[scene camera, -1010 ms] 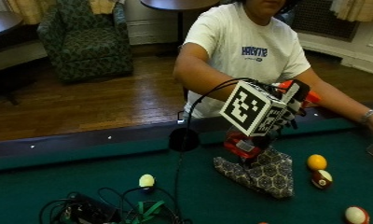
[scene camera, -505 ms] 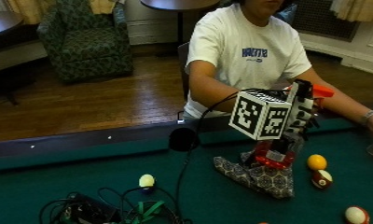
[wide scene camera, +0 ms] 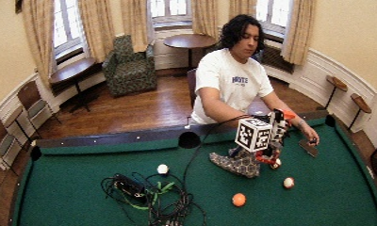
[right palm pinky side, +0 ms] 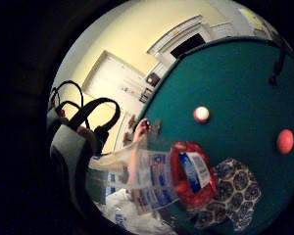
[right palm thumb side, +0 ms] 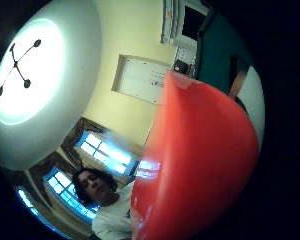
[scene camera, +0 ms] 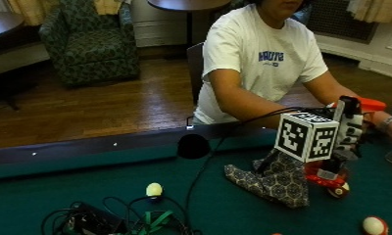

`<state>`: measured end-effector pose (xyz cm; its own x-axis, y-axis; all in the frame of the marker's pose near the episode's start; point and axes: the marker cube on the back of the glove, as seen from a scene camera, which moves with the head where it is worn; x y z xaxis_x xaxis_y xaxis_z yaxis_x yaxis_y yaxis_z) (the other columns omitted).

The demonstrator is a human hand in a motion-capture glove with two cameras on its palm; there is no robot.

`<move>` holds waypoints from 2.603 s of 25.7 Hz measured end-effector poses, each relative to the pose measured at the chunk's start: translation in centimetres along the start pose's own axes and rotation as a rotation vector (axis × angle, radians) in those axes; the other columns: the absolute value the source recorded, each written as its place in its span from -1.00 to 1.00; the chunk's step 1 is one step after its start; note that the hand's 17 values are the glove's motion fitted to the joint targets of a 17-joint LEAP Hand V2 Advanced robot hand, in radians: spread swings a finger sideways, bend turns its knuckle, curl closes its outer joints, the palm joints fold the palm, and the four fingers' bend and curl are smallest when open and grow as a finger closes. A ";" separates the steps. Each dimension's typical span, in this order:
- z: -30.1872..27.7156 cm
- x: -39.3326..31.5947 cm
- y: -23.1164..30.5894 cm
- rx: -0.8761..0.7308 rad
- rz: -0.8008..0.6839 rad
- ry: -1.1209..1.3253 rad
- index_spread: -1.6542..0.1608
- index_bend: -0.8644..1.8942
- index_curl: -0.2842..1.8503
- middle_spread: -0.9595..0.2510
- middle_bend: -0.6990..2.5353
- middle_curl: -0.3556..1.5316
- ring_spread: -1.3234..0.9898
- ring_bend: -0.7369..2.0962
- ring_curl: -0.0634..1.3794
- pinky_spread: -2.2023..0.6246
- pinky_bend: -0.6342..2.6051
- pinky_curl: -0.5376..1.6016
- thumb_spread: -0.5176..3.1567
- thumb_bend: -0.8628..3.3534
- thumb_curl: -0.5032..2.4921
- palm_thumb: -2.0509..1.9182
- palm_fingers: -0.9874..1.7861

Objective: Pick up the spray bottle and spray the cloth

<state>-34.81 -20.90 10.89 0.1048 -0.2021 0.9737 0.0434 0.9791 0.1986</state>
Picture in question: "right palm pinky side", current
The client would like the clear plastic bag blue print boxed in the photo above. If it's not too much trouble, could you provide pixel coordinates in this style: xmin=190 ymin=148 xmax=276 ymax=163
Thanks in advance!
xmin=87 ymin=134 xmax=188 ymax=215

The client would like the white door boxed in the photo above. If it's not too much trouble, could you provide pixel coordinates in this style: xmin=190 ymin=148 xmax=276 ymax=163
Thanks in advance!
xmin=81 ymin=50 xmax=149 ymax=114

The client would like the red and white ball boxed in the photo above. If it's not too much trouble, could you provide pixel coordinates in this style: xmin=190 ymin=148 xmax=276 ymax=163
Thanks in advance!
xmin=192 ymin=105 xmax=211 ymax=123

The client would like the red mesh bag with label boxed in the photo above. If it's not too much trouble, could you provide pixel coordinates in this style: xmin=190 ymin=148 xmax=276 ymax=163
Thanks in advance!
xmin=169 ymin=140 xmax=219 ymax=208

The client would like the white framed dark doorway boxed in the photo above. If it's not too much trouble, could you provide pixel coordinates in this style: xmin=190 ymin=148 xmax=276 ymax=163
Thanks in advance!
xmin=146 ymin=14 xmax=217 ymax=67

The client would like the dark patterned cloth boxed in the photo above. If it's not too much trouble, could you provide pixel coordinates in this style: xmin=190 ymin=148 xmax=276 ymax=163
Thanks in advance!
xmin=187 ymin=158 xmax=263 ymax=232

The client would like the small dark wall picture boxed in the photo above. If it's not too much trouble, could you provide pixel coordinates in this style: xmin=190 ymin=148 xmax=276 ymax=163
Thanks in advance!
xmin=145 ymin=71 xmax=161 ymax=88

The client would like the black cable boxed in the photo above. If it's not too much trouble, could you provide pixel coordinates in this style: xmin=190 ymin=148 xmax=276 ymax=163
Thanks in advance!
xmin=268 ymin=36 xmax=294 ymax=87

